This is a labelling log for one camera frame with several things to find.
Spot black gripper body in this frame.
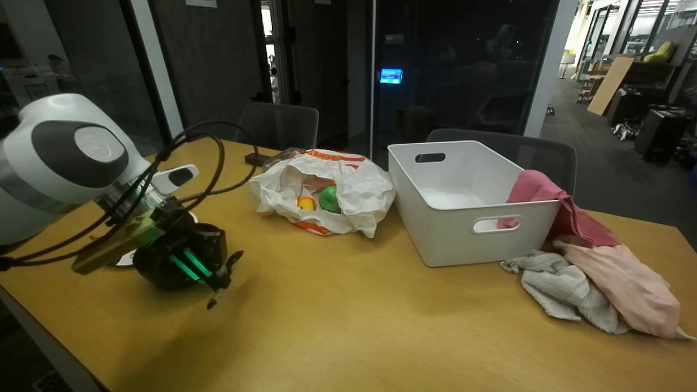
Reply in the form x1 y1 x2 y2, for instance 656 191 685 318
132 199 227 289

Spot black spoon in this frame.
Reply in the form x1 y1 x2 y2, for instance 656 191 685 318
206 251 244 310

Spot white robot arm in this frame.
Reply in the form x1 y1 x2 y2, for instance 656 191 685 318
0 93 235 291

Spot white paper plate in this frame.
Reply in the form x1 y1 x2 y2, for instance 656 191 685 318
114 251 134 267

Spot black flat box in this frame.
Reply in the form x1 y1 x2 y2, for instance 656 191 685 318
244 153 277 168

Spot green ball in bag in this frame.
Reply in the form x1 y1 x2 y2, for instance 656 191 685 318
318 187 340 213

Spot white orange plastic bag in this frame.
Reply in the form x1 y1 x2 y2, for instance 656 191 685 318
250 147 395 237

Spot white plastic bin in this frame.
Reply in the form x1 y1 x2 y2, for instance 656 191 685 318
388 139 559 267

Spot grey cloth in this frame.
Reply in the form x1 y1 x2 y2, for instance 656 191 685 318
500 251 629 335

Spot pink cloth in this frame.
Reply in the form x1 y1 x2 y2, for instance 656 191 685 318
508 169 693 340

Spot black cables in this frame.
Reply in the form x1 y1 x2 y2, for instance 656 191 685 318
0 119 266 273

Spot blue lit wall display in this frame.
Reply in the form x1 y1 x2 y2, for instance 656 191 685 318
378 67 403 84

